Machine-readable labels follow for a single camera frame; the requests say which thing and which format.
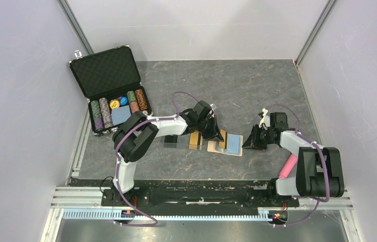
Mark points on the black poker chip case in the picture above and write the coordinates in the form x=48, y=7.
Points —
x=109, y=74

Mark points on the pink cylinder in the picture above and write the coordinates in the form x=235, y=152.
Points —
x=288, y=166

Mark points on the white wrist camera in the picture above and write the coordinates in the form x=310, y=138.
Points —
x=265, y=119
x=212, y=111

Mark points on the blue playing card deck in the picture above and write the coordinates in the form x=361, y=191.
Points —
x=120, y=115

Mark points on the blue dealer chip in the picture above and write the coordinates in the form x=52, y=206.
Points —
x=123, y=101

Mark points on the beige leather card holder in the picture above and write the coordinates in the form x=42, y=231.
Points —
x=232, y=144

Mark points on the orange black poker chip stack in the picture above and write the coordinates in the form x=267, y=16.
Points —
x=142, y=102

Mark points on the clear acrylic card stand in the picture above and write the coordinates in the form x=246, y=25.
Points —
x=182, y=142

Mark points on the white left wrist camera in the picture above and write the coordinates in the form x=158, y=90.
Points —
x=212, y=111

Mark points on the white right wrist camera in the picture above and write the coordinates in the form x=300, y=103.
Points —
x=265, y=119

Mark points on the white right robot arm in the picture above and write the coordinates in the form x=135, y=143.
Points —
x=318, y=169

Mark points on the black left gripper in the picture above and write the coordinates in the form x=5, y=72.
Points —
x=215, y=134

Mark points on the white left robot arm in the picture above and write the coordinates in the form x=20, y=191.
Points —
x=134, y=137

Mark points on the green poker chip stack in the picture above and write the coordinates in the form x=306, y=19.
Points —
x=96, y=110

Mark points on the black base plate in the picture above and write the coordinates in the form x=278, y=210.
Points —
x=205, y=197

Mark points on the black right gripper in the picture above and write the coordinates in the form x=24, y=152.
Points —
x=252, y=141

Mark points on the yellow dealer chip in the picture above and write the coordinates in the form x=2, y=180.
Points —
x=114, y=104

